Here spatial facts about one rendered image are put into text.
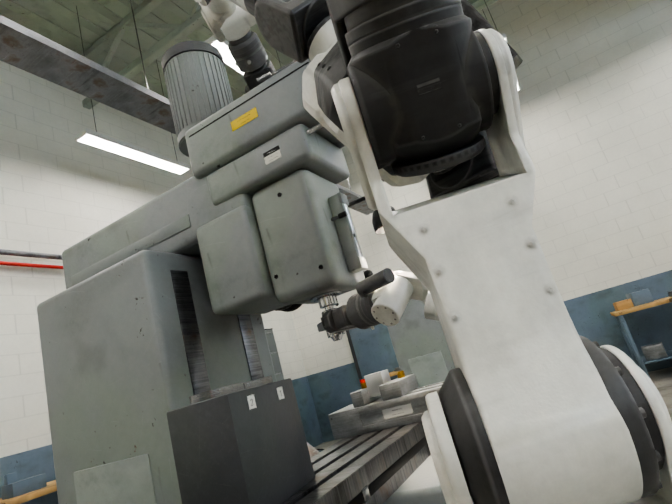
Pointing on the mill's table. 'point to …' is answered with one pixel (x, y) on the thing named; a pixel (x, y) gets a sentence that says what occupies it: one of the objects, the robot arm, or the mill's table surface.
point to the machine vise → (379, 412)
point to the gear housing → (278, 164)
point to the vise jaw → (398, 387)
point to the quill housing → (302, 238)
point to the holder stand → (241, 444)
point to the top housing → (251, 122)
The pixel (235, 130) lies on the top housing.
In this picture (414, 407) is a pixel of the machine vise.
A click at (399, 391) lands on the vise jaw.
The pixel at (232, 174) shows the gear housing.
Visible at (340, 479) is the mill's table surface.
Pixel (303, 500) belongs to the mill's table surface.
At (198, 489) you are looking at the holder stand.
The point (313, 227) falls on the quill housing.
